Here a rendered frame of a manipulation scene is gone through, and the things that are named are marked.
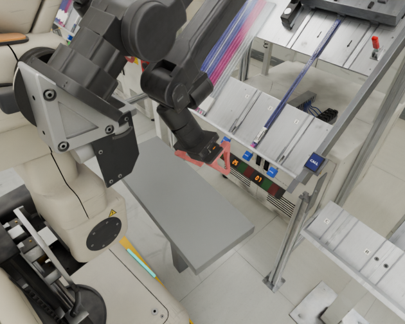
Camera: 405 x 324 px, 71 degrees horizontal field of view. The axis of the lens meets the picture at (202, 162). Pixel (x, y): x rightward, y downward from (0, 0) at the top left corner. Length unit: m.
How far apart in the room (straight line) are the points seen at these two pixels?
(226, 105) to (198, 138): 0.54
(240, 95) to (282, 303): 0.96
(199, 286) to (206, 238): 0.61
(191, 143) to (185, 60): 0.18
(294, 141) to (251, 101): 0.23
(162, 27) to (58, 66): 0.15
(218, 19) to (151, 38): 0.19
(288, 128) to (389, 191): 1.27
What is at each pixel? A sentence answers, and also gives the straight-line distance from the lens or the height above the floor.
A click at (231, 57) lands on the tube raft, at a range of 1.21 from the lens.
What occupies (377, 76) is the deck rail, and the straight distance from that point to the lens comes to 1.02.
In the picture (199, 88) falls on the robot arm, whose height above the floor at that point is 1.08.
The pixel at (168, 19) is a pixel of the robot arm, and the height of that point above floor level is 1.25.
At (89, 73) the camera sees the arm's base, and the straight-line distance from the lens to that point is 0.39.
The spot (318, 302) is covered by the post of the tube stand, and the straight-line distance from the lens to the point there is 1.55.
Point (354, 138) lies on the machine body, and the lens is 1.37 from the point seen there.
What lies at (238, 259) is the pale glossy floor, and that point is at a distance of 1.56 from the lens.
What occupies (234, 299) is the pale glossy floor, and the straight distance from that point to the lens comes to 1.47.
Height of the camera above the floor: 1.37
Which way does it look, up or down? 43 degrees down
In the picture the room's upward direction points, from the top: straight up
